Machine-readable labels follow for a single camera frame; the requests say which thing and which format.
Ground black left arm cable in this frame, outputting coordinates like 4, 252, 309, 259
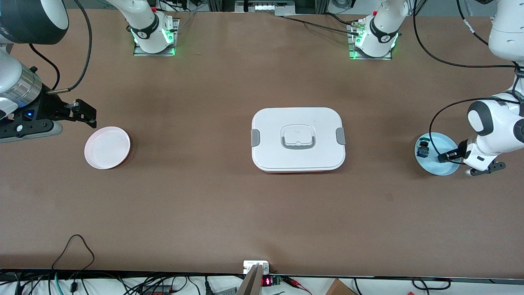
413, 0, 524, 165

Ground green push button switch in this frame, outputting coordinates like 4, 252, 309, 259
416, 138, 431, 159

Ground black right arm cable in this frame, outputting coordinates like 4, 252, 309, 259
29, 0, 93, 95

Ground red black clip leads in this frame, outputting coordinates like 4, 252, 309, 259
282, 276, 312, 295

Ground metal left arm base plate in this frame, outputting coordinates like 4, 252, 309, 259
348, 23, 393, 61

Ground teal cable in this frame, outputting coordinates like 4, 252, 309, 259
47, 274, 63, 295

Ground small white box device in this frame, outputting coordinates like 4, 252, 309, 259
243, 261, 270, 274

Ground black device white label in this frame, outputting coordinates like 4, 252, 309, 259
235, 0, 296, 14

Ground thin black looped cable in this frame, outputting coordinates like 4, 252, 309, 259
51, 234, 96, 283

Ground black cable to arm base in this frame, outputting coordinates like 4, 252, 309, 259
282, 14, 361, 36

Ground brown cardboard box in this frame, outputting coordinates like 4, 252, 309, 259
325, 279, 357, 295

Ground aluminium camera mast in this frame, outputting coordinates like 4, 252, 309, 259
235, 263, 264, 295

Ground white lunch box grey clips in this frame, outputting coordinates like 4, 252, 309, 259
251, 107, 346, 173

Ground light blue round plate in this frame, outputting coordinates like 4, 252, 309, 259
414, 132, 461, 177

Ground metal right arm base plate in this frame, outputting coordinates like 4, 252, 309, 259
133, 18, 180, 57

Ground pink round plate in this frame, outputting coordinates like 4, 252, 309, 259
84, 126, 131, 170

